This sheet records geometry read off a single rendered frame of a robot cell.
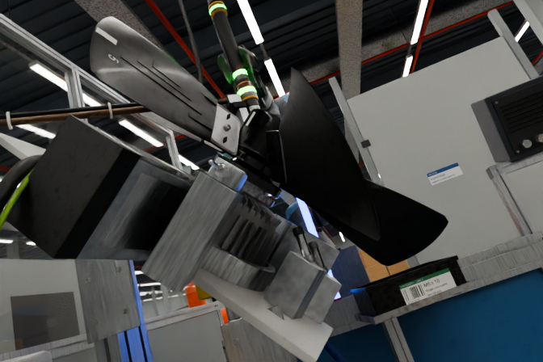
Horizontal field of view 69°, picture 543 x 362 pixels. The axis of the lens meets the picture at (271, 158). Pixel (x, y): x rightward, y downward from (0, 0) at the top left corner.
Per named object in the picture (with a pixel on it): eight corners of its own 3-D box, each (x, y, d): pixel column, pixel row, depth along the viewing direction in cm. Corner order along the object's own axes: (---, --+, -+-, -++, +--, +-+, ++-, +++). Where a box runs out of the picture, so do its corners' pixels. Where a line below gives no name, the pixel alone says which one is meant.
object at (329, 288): (320, 325, 70) (286, 305, 71) (316, 315, 76) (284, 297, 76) (342, 285, 71) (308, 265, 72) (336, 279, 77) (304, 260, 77)
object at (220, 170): (242, 192, 69) (215, 178, 34) (230, 186, 69) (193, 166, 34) (248, 182, 69) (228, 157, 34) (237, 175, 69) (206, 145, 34)
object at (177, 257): (177, 294, 43) (139, 271, 44) (192, 279, 52) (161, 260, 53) (237, 192, 45) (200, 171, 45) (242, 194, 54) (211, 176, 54)
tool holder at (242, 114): (242, 128, 83) (229, 89, 86) (233, 143, 88) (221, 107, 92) (279, 123, 86) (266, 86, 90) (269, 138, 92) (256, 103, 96)
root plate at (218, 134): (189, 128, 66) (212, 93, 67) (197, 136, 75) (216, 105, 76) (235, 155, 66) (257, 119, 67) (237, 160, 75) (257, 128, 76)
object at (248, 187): (204, 167, 69) (210, 157, 69) (212, 173, 83) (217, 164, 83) (273, 208, 69) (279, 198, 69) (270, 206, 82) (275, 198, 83)
